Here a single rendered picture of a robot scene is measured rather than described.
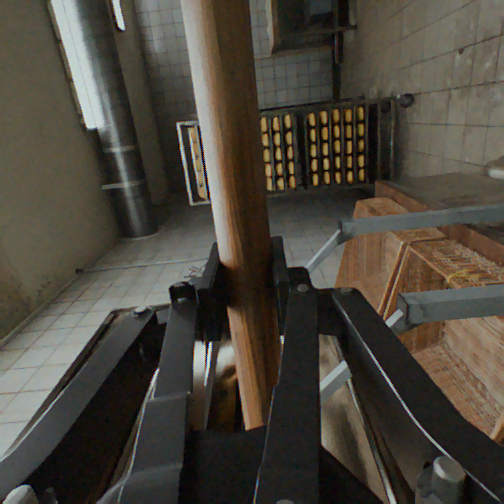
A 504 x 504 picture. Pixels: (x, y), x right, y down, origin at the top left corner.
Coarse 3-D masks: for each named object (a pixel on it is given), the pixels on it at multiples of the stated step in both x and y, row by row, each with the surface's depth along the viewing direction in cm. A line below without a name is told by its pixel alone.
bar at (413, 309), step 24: (384, 216) 106; (408, 216) 103; (432, 216) 103; (456, 216) 103; (480, 216) 103; (336, 240) 107; (312, 264) 110; (480, 288) 61; (408, 312) 60; (432, 312) 60; (456, 312) 60; (480, 312) 60; (336, 384) 67
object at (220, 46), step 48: (192, 0) 14; (240, 0) 14; (192, 48) 15; (240, 48) 15; (240, 96) 15; (240, 144) 16; (240, 192) 17; (240, 240) 18; (240, 288) 19; (240, 336) 20; (240, 384) 22
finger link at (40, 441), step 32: (128, 320) 15; (96, 352) 13; (128, 352) 13; (160, 352) 16; (96, 384) 11; (128, 384) 13; (64, 416) 10; (96, 416) 11; (128, 416) 13; (32, 448) 9; (64, 448) 9; (96, 448) 11; (0, 480) 8; (32, 480) 8; (64, 480) 9; (96, 480) 10
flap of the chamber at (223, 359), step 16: (224, 320) 146; (224, 336) 139; (224, 352) 132; (224, 368) 126; (208, 384) 111; (224, 384) 121; (208, 400) 104; (224, 400) 116; (208, 416) 99; (224, 416) 111; (224, 432) 107
